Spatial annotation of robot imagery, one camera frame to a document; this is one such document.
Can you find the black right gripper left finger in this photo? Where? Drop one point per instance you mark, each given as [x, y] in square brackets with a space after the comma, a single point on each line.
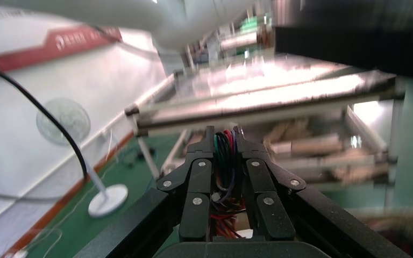
[194, 185]

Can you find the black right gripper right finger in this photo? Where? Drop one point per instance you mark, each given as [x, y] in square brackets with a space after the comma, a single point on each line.
[263, 185]

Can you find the white standing fan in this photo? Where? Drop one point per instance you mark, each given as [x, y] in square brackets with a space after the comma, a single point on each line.
[108, 201]

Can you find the black panel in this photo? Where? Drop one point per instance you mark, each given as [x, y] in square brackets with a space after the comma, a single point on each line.
[352, 50]

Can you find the metal frame workbench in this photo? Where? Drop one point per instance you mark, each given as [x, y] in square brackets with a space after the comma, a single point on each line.
[263, 101]

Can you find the red wall banner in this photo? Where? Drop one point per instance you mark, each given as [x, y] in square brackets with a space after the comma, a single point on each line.
[78, 39]

